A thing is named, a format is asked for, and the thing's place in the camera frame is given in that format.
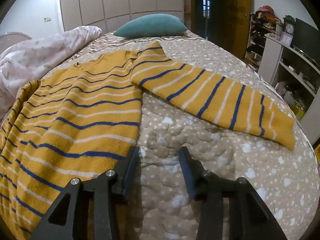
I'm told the grey chair backrest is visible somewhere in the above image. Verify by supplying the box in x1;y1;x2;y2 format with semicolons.
0;32;33;55

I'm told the small pink picture frame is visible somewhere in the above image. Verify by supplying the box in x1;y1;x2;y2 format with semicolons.
281;32;293;46

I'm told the beige dotted bed quilt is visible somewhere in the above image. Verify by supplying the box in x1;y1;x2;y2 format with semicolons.
0;31;315;240

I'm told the black television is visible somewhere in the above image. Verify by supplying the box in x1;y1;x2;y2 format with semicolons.
292;17;320;57

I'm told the pink floral duvet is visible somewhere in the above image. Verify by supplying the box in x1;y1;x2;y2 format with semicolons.
0;26;102;120

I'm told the white shelf unit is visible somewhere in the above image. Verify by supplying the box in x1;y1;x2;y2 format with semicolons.
257;34;320;120

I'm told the cluttered shoe rack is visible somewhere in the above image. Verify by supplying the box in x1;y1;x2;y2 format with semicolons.
244;5;284;73

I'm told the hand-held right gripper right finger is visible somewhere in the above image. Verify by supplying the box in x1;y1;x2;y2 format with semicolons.
179;146;288;240

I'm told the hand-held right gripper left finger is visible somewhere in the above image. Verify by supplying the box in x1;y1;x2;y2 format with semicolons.
29;146;140;240

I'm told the yellow striped sweater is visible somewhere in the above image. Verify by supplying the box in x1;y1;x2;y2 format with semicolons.
0;41;297;240

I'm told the geometric patterned blanket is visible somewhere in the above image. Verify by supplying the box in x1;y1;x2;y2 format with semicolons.
72;30;208;58

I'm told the teal pillow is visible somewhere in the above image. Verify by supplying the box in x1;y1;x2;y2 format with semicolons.
113;14;188;38

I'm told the wooden door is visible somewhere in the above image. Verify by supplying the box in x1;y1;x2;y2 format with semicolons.
194;0;255;60

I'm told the table clock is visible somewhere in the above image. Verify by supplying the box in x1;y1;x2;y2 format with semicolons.
283;15;296;35

